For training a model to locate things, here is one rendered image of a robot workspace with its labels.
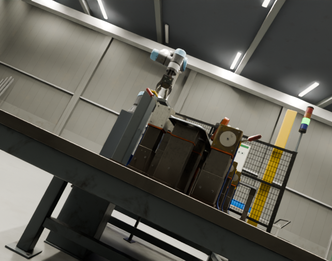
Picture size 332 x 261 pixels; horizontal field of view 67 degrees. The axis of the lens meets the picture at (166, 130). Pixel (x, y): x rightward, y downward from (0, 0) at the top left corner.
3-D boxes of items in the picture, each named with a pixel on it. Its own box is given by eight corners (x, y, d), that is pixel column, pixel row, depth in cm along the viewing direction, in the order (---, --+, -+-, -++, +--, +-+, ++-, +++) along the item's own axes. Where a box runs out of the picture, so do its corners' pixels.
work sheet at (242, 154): (241, 172, 264) (251, 146, 270) (220, 164, 272) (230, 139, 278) (241, 172, 266) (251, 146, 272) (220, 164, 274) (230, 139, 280)
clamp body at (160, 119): (141, 175, 119) (172, 107, 126) (121, 165, 123) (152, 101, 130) (146, 177, 126) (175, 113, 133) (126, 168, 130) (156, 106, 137)
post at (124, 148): (120, 164, 134) (154, 93, 143) (109, 159, 137) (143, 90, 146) (126, 167, 141) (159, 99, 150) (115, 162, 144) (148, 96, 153)
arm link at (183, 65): (147, 110, 219) (173, 53, 217) (162, 117, 220) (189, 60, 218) (146, 109, 207) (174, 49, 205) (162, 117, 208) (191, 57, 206)
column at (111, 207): (43, 241, 175) (88, 155, 188) (61, 233, 205) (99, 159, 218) (81, 261, 172) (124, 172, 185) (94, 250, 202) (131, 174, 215)
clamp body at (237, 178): (229, 215, 196) (245, 174, 202) (215, 208, 200) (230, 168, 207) (229, 215, 202) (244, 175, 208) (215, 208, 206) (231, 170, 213)
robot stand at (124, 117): (98, 154, 193) (121, 109, 201) (105, 157, 213) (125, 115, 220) (121, 165, 191) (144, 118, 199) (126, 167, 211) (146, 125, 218)
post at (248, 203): (245, 221, 211) (256, 189, 216) (239, 219, 213) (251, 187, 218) (244, 221, 215) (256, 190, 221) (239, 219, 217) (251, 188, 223)
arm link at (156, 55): (162, 45, 215) (154, 45, 169) (174, 51, 215) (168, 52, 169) (157, 58, 219) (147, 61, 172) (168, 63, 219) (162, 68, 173)
